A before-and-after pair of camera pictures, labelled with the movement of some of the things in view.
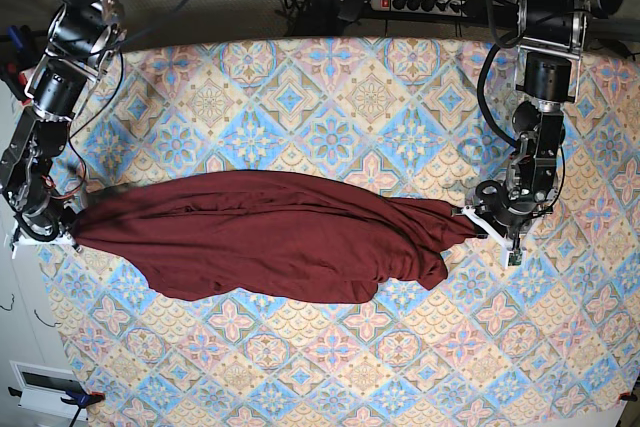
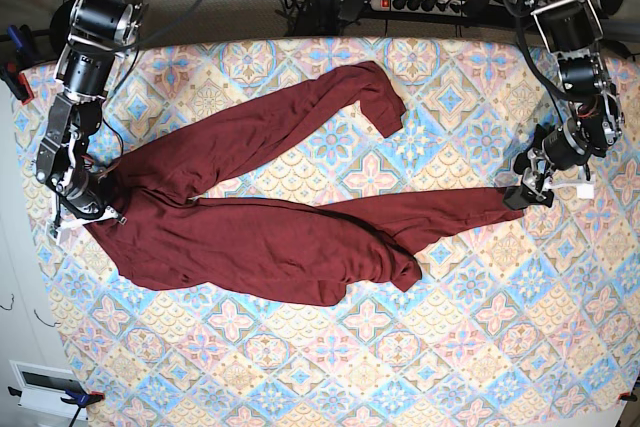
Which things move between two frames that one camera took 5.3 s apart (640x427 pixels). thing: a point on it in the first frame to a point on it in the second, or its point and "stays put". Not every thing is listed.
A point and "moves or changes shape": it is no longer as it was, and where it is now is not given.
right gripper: (507, 209) to (567, 150)
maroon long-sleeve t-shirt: (275, 236) moves or changes shape
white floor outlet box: (43, 387) stays put
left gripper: (46, 218) to (82, 197)
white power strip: (417, 5) stays put
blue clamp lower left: (81, 399) stays put
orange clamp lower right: (628, 396) stays put
